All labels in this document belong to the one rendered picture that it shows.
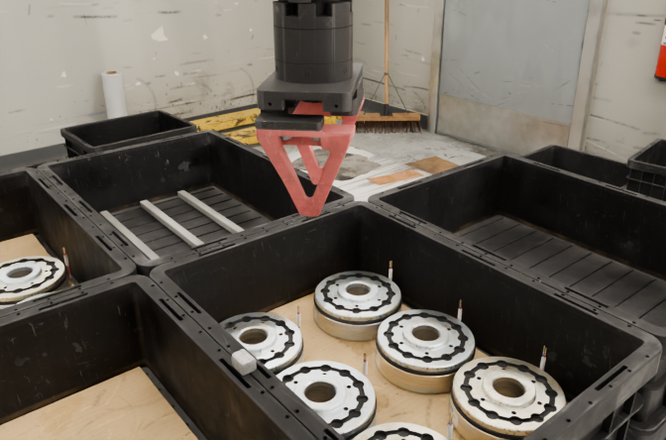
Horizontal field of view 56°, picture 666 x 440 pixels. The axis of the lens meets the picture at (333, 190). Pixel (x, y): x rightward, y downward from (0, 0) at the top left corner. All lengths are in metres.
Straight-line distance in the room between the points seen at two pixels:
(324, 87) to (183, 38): 3.79
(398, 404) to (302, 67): 0.35
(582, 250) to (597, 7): 2.63
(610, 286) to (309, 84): 0.56
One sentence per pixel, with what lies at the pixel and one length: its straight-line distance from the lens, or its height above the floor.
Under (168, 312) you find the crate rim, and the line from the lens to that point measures 0.60.
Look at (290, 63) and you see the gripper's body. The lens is 0.44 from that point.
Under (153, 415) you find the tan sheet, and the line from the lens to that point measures 0.65.
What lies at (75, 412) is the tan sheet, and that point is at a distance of 0.68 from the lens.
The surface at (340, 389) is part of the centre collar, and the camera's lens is 0.60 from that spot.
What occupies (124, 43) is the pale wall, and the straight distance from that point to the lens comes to 4.04.
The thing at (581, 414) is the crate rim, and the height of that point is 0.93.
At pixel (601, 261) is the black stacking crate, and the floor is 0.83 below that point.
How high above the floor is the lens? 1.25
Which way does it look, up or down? 23 degrees down
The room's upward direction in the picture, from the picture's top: straight up
